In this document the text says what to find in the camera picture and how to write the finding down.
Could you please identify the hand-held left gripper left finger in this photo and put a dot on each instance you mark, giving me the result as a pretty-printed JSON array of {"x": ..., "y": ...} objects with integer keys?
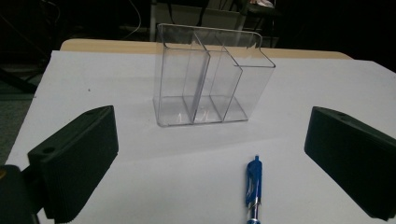
[{"x": 77, "y": 161}]

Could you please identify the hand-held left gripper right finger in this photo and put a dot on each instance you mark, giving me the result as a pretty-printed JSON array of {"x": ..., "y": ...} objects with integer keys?
[{"x": 351, "y": 161}]

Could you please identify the blue ballpoint pen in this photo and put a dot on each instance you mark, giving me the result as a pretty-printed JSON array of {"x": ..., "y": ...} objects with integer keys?
[{"x": 253, "y": 186}]

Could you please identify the clear acrylic divided organizer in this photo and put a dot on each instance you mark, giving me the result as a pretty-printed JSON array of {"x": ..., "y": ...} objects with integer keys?
[{"x": 202, "y": 81}]

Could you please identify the white table sheet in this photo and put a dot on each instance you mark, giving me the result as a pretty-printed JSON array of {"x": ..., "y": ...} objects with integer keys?
[{"x": 186, "y": 174}]

